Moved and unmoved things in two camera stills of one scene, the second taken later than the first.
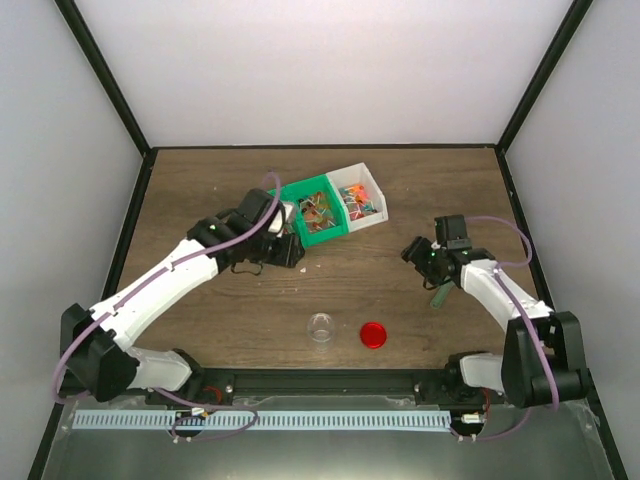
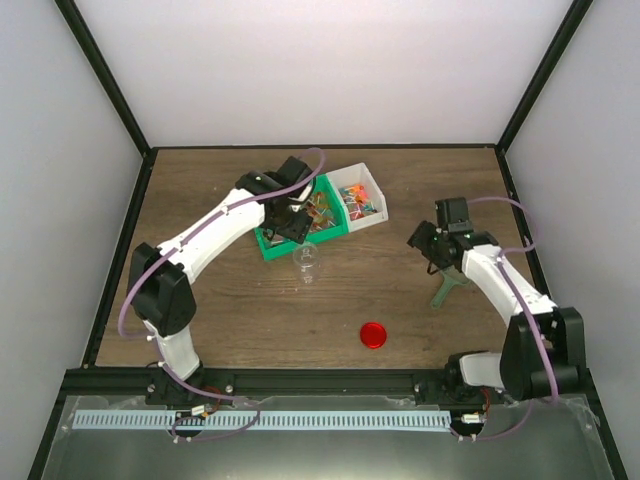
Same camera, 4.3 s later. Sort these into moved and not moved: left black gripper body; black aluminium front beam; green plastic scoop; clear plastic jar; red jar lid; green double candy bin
Moved: left black gripper body; clear plastic jar
Not moved: red jar lid; green double candy bin; black aluminium front beam; green plastic scoop
